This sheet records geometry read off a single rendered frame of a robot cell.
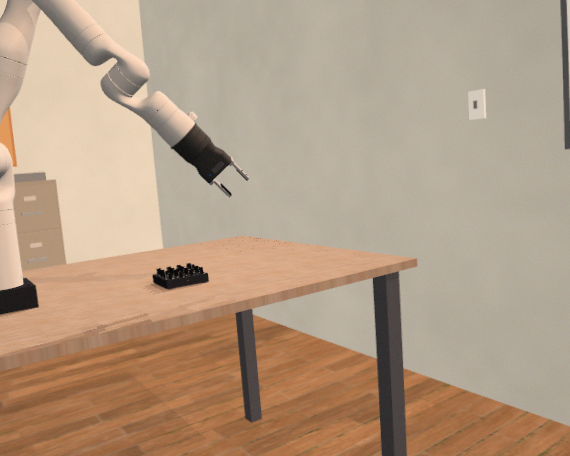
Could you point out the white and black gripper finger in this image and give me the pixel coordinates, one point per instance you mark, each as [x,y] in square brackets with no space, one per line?
[239,170]
[225,190]

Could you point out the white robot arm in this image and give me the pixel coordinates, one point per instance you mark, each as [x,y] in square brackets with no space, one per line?
[120,83]

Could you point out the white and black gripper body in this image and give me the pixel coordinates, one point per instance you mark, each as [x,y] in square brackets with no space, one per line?
[193,145]

